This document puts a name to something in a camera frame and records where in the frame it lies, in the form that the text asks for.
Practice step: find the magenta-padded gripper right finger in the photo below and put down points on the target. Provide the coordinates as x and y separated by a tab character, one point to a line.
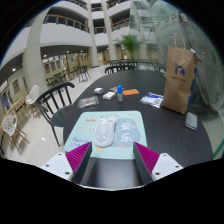
166	165

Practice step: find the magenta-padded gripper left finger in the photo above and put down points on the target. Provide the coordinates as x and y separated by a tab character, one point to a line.
56	165

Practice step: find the white perforated computer mouse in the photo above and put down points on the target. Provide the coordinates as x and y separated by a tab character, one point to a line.
105	131

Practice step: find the light teal printed mouse pad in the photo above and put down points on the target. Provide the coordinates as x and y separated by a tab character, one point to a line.
128	133

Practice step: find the black wooden spindle chair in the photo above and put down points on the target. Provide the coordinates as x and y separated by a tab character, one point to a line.
56	116

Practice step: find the white lattice-back chair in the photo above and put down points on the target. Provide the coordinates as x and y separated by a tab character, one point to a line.
32	95
10	125

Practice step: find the white and blue plastic packet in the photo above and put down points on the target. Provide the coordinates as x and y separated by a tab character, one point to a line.
151	100

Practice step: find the clear bag with brown contents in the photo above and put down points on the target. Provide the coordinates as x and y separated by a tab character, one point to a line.
88	102

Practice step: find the brown paper bag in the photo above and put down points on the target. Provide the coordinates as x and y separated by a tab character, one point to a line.
178	83

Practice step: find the small bottle with blue cap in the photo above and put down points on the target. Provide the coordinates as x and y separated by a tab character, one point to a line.
120	95

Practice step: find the small white box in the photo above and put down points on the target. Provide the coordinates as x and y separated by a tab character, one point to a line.
98	90

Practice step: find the flat white box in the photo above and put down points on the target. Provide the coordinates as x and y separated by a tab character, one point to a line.
109	96

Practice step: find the group of dark chairs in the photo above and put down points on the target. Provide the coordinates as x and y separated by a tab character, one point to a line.
66	76

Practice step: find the brown flat packet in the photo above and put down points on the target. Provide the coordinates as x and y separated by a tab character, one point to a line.
113	89

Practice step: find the black chair at table end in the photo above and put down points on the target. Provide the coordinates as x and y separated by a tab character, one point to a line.
120	69

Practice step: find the large grey cylindrical machine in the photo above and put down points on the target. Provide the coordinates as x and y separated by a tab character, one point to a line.
210	66

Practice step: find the potted palm plant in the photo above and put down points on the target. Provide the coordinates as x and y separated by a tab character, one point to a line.
130	43

